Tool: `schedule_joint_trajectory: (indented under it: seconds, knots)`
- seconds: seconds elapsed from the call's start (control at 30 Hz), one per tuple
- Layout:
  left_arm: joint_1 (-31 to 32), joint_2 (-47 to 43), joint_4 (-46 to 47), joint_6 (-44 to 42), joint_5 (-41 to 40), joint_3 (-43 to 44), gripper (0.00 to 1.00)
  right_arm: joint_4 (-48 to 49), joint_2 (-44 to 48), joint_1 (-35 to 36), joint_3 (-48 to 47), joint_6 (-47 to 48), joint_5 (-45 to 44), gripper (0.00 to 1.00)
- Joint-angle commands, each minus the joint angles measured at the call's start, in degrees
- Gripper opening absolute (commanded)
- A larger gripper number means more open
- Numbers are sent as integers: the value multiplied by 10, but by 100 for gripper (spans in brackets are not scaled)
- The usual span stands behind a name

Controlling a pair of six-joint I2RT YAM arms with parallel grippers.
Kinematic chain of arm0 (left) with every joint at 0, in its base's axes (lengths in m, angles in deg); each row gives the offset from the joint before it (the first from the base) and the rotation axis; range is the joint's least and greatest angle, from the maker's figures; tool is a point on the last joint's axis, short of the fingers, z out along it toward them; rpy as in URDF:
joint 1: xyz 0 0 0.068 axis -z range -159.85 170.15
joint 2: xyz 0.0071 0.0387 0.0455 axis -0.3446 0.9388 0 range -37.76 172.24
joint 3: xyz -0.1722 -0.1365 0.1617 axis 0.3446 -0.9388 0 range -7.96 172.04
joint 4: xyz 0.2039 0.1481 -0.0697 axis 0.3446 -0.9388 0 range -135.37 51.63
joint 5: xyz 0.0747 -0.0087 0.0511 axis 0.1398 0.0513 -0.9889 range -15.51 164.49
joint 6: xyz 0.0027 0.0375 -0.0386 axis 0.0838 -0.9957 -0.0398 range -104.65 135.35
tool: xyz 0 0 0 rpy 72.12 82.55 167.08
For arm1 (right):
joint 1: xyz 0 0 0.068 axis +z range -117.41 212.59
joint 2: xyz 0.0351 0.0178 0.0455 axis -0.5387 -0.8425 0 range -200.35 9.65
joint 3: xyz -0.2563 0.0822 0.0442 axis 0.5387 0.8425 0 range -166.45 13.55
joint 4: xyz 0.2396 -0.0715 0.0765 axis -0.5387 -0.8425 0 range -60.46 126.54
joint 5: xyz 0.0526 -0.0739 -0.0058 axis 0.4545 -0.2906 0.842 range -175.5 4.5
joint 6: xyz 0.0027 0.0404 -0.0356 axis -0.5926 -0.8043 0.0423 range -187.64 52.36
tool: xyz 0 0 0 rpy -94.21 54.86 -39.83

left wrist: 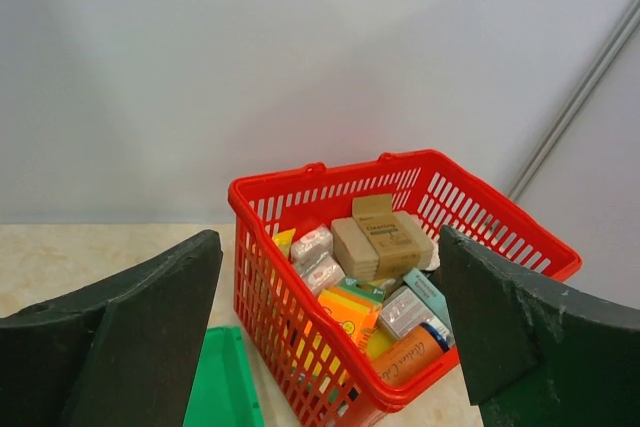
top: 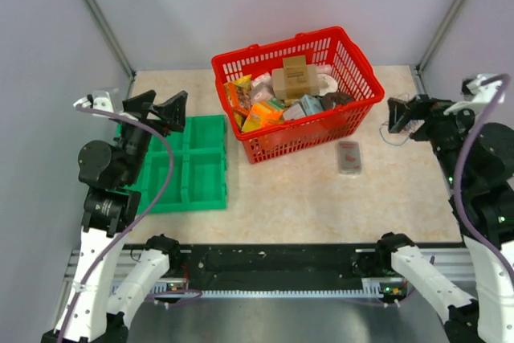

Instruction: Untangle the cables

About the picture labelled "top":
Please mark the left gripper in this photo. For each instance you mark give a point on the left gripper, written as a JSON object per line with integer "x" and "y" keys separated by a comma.
{"x": 173, "y": 112}

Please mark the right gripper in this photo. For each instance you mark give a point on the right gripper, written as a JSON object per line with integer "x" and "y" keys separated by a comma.
{"x": 430, "y": 109}

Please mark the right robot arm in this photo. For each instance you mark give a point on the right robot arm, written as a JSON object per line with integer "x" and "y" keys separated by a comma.
{"x": 477, "y": 171}

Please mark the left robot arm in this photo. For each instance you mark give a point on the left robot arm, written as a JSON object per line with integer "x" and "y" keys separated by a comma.
{"x": 94, "y": 312}

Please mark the dark brown round pastry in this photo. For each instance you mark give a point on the dark brown round pastry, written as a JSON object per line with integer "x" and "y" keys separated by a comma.
{"x": 333, "y": 99}

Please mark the grey packaged sponge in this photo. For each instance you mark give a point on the grey packaged sponge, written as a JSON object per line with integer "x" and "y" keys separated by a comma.
{"x": 349, "y": 157}

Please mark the white tape roll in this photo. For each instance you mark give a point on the white tape roll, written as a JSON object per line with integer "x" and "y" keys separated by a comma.
{"x": 327, "y": 84}

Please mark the green compartment tray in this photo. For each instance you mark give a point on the green compartment tray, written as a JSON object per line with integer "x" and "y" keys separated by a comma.
{"x": 199, "y": 180}

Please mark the red plastic shopping basket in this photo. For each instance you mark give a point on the red plastic shopping basket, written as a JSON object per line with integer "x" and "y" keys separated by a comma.
{"x": 334, "y": 54}

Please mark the teal small box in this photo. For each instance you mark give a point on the teal small box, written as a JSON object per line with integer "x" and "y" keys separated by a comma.
{"x": 311, "y": 105}

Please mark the yellow snack bag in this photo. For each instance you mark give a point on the yellow snack bag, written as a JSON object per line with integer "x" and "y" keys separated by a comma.
{"x": 238, "y": 95}

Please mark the brown cardboard box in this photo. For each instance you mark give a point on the brown cardboard box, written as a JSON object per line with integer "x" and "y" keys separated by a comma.
{"x": 295, "y": 78}

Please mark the orange snack box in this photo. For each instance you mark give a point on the orange snack box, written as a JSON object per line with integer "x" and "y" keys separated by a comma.
{"x": 261, "y": 115}

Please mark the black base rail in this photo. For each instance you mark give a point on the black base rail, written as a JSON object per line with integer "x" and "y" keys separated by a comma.
{"x": 277, "y": 267}

